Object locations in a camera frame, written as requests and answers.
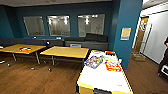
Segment small orange black box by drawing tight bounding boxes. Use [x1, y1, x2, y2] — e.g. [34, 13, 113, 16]
[18, 46, 33, 53]

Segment brown wooden door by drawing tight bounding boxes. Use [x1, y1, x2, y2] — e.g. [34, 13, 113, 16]
[132, 16, 150, 55]

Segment black and red box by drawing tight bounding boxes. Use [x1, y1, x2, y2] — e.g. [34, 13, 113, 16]
[104, 50, 117, 57]

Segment black wheeled cart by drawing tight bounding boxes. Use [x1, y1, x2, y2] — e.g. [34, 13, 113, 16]
[158, 64, 168, 80]

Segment yellow paper wall notice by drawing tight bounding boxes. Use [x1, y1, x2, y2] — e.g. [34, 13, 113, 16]
[120, 27, 132, 41]

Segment small white slatted box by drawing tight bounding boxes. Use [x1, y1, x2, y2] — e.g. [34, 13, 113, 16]
[69, 43, 82, 49]

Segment blue game box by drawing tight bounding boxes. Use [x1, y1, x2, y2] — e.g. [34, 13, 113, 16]
[83, 54, 105, 70]

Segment white board game box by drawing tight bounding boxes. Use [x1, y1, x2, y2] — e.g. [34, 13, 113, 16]
[103, 55, 118, 62]

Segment grey framed wall window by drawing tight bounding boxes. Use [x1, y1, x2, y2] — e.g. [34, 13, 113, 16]
[46, 14, 72, 38]
[77, 13, 106, 39]
[22, 15, 46, 37]

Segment brown cardboard box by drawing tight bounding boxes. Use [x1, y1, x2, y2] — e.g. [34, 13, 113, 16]
[131, 53, 146, 62]

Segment yellow air hockey table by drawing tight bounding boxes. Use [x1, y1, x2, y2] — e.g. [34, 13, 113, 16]
[76, 49, 135, 94]

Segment yellow wooden table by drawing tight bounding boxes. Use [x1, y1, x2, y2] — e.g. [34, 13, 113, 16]
[0, 43, 48, 66]
[39, 46, 91, 70]

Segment red board game box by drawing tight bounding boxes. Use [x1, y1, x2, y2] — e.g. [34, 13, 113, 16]
[104, 60, 123, 73]

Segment dark grey long sofa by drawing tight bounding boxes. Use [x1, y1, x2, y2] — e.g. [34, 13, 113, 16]
[0, 32, 110, 51]

